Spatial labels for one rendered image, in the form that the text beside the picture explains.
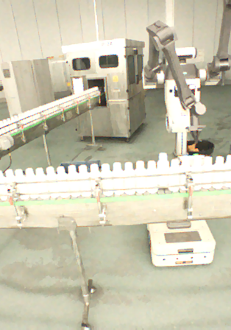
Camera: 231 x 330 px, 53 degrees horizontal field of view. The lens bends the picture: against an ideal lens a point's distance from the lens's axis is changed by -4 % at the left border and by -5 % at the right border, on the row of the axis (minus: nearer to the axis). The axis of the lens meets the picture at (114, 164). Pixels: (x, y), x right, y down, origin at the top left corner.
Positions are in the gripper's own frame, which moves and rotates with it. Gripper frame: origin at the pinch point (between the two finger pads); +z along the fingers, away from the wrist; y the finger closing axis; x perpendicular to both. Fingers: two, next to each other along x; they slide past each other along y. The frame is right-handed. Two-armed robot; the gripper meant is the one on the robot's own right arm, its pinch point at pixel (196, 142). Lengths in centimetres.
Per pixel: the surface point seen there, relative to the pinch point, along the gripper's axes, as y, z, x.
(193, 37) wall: 324, -535, 1062
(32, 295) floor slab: -124, 112, 34
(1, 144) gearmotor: -162, -14, 82
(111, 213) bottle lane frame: -50, 34, -13
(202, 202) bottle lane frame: -2.0, 32.2, -13.4
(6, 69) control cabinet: -346, -236, 459
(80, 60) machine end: -121, -181, 325
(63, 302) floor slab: -97, 115, 29
